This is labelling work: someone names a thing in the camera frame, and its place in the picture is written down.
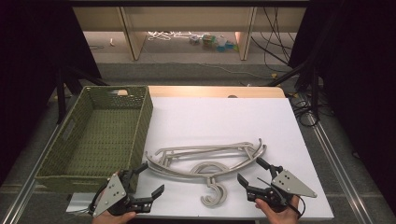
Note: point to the white board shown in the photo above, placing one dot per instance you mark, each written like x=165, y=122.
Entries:
x=218, y=121

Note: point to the pile of colourful toys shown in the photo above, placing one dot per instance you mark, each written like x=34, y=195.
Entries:
x=214, y=42

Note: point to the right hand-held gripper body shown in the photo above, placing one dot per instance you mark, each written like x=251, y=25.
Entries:
x=289, y=183

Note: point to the beige desk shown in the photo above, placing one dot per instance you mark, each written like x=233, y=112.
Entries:
x=193, y=18

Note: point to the person's left hand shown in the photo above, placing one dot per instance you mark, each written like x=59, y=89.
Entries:
x=112, y=219

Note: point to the person's right hand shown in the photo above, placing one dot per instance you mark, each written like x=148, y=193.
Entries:
x=281, y=217

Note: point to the green woven basket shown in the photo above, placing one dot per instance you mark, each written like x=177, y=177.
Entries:
x=102, y=130

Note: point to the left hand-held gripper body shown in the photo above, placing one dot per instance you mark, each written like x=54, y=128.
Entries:
x=110, y=196

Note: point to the black metal stand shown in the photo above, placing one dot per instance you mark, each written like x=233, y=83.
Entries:
x=61, y=96
x=314, y=90

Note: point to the aluminium rail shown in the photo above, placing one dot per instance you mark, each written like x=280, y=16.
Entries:
x=339, y=165
x=21, y=194

